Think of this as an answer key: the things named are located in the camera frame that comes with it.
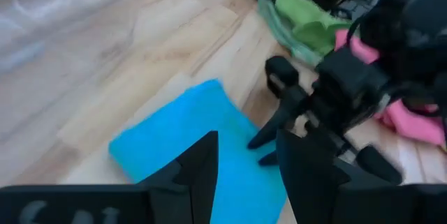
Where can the blue microfiber towel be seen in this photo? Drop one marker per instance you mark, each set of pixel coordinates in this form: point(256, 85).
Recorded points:
point(181, 119)

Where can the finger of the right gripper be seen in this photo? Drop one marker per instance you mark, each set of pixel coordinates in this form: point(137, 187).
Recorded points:
point(276, 123)
point(270, 159)

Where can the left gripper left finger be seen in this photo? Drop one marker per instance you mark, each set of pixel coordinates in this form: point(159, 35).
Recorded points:
point(104, 206)

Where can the clear plastic bin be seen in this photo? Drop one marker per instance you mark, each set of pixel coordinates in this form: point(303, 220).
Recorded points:
point(52, 14)

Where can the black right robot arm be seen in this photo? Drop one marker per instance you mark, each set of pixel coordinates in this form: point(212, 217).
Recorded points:
point(419, 25)

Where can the pink microfiber towel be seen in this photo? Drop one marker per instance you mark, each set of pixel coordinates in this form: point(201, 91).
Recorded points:
point(415, 126)

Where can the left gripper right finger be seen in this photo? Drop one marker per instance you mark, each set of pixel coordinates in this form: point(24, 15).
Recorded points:
point(331, 206)

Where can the green microfiber towel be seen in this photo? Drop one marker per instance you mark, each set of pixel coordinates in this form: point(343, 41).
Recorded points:
point(304, 18)

